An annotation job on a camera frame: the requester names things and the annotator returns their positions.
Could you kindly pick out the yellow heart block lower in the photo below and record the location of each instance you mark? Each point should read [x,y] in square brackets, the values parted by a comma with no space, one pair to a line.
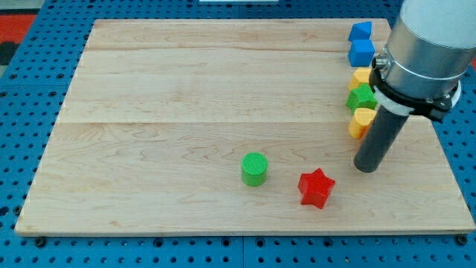
[361,121]

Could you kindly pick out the green star block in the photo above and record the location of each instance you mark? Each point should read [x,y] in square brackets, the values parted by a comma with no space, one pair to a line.
[361,97]

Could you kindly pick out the blue cube block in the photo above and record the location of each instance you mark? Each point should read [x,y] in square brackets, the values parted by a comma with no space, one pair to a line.
[361,53]

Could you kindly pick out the blue triangular block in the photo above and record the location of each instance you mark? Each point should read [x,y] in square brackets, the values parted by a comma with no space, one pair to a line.
[360,31]

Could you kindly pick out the yellow block upper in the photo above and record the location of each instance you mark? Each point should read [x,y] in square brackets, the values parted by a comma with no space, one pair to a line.
[360,76]

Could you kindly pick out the wooden board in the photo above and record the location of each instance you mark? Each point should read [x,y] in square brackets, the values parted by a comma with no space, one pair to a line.
[159,114]

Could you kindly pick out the red star block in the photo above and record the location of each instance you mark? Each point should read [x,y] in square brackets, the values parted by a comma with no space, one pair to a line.
[315,188]

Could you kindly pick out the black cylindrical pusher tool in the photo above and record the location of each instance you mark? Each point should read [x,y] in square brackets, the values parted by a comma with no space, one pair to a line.
[379,138]

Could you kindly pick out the green cylinder block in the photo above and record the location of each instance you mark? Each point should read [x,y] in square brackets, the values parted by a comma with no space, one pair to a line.
[254,167]

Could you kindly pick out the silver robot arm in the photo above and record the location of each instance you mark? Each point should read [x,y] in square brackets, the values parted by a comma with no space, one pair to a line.
[418,72]

